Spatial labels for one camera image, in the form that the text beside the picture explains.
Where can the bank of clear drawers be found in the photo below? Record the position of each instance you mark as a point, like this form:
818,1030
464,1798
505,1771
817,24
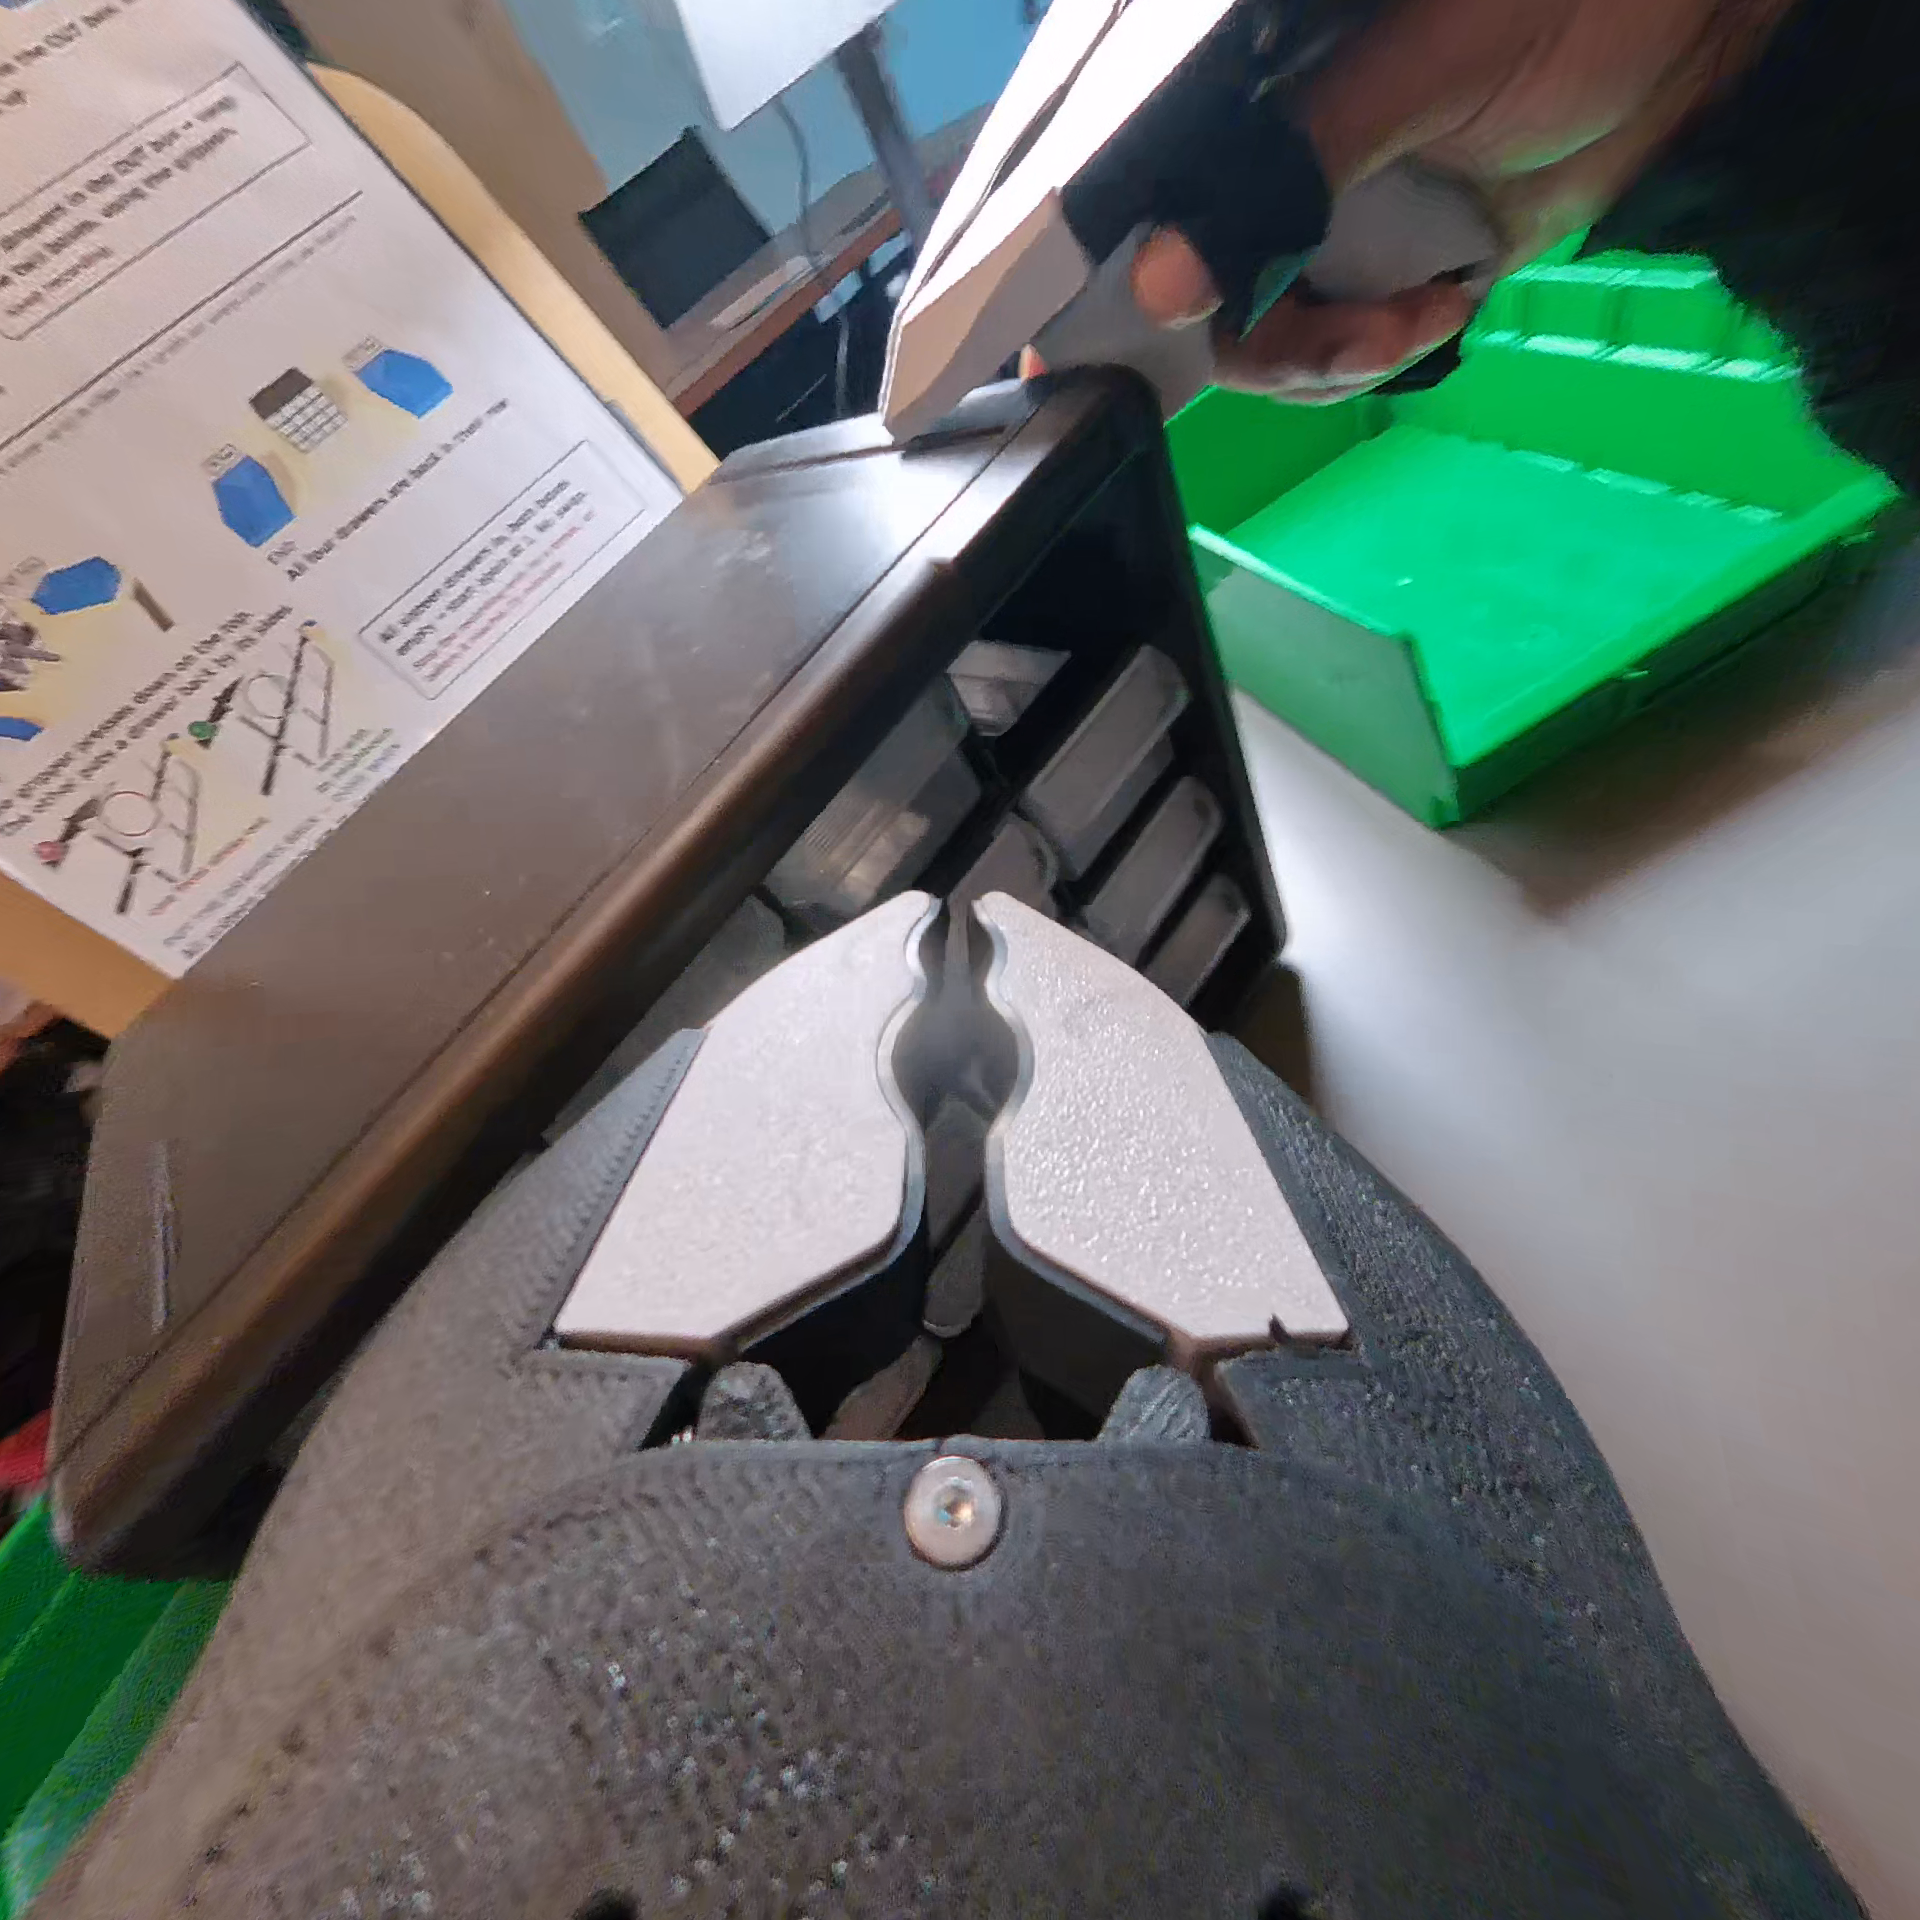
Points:
1109,751

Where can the green storage bin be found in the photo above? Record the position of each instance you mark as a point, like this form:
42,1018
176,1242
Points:
76,1695
1500,599

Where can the person's right forearm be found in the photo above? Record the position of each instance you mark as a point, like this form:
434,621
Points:
1829,226

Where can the black screen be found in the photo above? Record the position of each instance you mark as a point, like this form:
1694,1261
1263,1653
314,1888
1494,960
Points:
676,226

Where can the instruction sheet on wooden board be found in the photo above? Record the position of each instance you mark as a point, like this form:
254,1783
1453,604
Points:
495,226

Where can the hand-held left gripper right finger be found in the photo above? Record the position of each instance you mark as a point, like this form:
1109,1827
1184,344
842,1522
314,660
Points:
1154,1172

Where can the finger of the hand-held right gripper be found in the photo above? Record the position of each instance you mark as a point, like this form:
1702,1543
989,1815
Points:
1037,166
1020,316

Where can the person's right hand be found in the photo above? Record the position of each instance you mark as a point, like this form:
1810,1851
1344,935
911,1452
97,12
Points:
1529,90

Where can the printed instruction sheet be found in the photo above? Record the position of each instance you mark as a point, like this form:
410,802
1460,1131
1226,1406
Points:
182,301

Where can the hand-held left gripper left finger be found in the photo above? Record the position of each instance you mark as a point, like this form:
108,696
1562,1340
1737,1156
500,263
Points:
751,1172

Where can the grey desk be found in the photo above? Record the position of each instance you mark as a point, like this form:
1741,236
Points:
1576,1202

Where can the black drawer cabinet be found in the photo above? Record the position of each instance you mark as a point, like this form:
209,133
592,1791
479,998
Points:
525,751

